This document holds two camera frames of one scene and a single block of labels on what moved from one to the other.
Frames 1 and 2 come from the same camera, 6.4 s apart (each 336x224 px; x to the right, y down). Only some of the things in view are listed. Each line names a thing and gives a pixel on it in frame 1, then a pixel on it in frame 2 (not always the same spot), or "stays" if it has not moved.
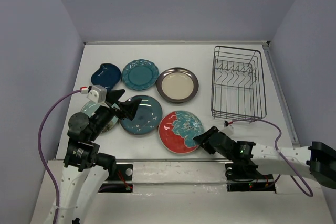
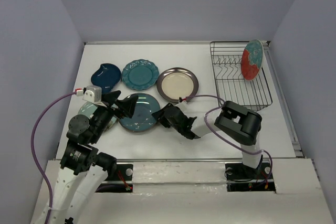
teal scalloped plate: x=140 y=74 stays
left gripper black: x=129 y=107 stays
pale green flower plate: x=90 y=107 stays
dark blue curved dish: x=107 y=75 stays
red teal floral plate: x=177 y=130 -> x=252 y=59
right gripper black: x=203 y=139 -> x=159 y=114
